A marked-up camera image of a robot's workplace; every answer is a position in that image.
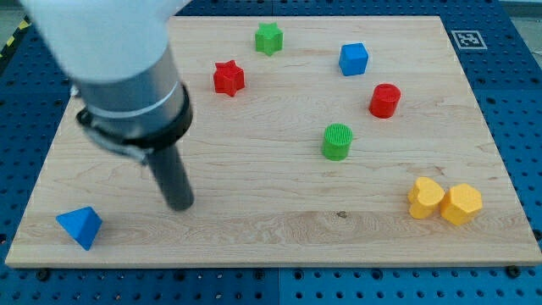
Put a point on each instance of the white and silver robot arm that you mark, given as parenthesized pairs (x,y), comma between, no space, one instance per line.
(117,54)

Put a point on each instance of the blue cube block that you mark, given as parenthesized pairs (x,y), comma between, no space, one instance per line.
(353,59)

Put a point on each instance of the blue triangle block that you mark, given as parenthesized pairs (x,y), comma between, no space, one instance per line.
(82,225)

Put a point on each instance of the light wooden board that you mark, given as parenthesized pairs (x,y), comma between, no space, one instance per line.
(265,195)

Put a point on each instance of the green cylinder block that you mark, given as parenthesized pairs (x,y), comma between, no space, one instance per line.
(337,141)

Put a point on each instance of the red star block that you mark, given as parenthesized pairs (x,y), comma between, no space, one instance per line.
(228,78)

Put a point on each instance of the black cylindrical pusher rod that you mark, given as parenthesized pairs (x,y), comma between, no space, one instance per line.
(172,180)

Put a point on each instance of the green star block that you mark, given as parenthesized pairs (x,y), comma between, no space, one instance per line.
(269,38)

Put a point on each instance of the red cylinder block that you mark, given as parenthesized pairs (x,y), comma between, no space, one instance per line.
(384,100)

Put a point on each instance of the yellow heart block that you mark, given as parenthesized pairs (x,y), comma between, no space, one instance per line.
(424,197)

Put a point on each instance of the yellow hexagon block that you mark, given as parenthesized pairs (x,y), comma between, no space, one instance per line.
(461,204)

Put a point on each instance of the white fiducial marker tag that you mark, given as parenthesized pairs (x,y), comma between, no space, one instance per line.
(468,40)

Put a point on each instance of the black board clamp bolt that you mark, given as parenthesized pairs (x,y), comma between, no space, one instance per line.
(43,275)
(513,271)

